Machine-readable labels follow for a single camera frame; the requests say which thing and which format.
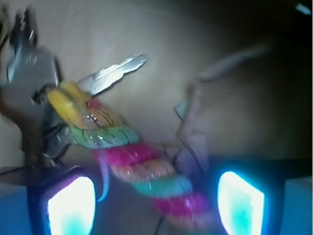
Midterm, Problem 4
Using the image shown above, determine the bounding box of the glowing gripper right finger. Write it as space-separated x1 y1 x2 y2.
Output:
211 159 313 235

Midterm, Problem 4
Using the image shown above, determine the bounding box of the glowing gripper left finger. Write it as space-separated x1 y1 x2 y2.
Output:
0 166 95 235

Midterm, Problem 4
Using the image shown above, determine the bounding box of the multicolored twisted rope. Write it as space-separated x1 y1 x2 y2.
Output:
47 80 216 231

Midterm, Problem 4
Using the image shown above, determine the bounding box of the black key bunch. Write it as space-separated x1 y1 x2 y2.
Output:
6 7 59 87

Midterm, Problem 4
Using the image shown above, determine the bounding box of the brown paper bag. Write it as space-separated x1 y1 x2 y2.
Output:
0 0 313 235

